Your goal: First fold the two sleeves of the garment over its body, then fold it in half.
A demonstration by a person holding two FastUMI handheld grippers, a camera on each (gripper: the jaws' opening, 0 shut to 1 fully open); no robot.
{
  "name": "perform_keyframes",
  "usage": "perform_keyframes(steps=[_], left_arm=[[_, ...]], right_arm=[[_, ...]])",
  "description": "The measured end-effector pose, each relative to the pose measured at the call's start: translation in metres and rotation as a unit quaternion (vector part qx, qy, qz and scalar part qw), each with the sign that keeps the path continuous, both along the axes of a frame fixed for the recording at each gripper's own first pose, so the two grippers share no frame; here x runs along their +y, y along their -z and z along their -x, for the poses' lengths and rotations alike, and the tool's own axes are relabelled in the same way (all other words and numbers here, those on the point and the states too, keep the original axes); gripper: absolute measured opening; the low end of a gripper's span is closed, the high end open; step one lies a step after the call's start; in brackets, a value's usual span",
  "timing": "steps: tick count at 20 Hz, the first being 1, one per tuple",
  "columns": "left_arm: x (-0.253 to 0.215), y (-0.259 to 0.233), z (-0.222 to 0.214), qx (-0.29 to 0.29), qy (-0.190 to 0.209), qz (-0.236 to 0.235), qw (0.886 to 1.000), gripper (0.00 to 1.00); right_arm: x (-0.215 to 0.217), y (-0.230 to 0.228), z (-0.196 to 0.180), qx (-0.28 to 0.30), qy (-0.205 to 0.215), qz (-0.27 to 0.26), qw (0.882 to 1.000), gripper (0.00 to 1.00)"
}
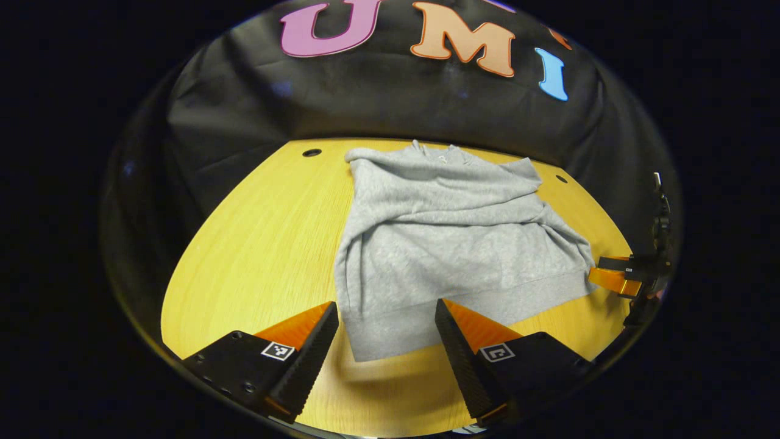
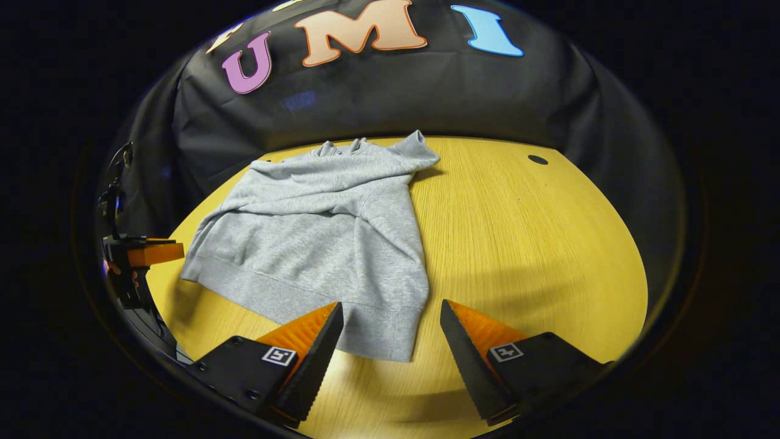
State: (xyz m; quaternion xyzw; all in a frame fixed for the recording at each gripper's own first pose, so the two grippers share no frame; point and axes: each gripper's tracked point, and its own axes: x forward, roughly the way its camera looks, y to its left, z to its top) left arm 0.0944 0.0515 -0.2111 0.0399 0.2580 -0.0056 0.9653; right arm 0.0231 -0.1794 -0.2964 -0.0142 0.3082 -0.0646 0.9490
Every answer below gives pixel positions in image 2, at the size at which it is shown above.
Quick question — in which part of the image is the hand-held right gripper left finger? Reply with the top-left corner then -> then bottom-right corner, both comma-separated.
186,301 -> 345,427

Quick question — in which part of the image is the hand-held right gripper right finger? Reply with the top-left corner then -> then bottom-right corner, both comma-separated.
440,299 -> 613,426

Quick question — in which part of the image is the grey sweatshirt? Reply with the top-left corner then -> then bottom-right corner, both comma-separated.
180,130 -> 441,363

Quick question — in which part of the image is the black backdrop cloth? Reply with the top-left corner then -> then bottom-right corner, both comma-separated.
97,0 -> 689,305

